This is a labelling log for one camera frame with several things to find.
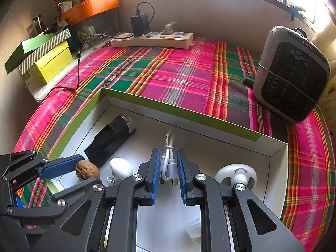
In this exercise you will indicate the pale green figurine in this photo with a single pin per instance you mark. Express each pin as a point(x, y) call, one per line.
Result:
point(85, 32)

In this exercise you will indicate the yellow cardboard box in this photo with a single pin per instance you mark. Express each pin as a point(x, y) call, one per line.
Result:
point(50, 65)

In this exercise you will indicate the beige power strip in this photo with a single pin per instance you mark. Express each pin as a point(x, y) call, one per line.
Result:
point(157, 40)

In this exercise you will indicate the black charger adapter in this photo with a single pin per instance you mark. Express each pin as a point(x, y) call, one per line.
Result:
point(140, 25)

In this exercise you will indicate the black plastic device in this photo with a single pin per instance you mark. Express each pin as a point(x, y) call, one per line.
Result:
point(107, 141)

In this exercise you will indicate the beige plug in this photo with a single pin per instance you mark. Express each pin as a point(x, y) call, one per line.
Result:
point(170, 29)

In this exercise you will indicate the orange tray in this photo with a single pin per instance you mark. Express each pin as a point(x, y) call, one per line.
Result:
point(92, 8)

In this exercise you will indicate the white round panda toy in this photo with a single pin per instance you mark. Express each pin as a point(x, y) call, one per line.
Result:
point(228, 173)

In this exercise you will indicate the green striped box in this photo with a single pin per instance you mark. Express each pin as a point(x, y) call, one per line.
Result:
point(18, 55)

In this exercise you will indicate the green cardboard box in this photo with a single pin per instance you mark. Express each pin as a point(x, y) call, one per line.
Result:
point(215, 141)

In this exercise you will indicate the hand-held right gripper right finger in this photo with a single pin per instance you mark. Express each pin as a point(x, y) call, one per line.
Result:
point(181, 176)

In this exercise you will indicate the striped cardboard box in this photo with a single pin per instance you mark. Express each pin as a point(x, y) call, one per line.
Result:
point(47, 46)

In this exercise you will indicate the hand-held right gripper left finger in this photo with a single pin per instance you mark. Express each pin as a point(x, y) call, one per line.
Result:
point(156, 176)

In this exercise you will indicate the brown walnut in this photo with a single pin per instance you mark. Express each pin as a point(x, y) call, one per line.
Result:
point(88, 172)

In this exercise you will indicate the small black plug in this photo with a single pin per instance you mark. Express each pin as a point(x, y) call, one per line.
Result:
point(249, 81)

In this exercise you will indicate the pink green plaid tablecloth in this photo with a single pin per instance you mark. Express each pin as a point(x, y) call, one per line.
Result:
point(183, 65)

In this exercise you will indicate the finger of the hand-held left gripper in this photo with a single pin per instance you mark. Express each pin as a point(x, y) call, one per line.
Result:
point(63, 166)
point(63, 202)

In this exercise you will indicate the grey small fan heater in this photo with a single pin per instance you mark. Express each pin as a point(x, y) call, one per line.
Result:
point(288, 78)

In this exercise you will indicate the white mushroom-shaped knob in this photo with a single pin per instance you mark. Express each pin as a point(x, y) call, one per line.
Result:
point(120, 166)

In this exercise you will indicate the black window latch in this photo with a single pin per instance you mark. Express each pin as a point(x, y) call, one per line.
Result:
point(295, 11)

